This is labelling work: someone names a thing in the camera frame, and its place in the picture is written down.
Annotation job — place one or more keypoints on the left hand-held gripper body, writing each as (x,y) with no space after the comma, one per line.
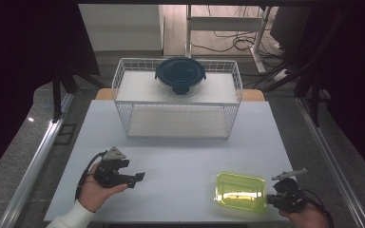
(109,172)

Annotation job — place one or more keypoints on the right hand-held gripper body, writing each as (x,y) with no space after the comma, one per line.
(290,196)

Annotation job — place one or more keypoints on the yellow-green rectangular plastic container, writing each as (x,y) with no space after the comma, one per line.
(239,191)

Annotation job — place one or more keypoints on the round dark blue lidded container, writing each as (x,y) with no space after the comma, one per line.
(180,71)

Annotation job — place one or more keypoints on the person's left hand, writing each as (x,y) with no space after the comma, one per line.
(93,194)

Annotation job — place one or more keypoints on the person's right hand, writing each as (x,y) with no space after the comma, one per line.
(307,218)

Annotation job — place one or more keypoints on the wooden table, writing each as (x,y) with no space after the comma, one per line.
(103,94)

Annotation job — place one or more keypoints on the white power strip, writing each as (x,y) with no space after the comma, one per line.
(282,75)

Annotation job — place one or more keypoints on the white cabinet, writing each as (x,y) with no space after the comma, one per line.
(120,28)

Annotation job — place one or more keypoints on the black curtain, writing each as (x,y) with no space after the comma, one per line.
(19,63)
(358,79)

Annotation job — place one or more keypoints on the aluminium rail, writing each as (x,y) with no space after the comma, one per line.
(34,164)
(332,161)

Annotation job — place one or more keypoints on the white metal desk frame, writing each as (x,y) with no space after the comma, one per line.
(225,23)

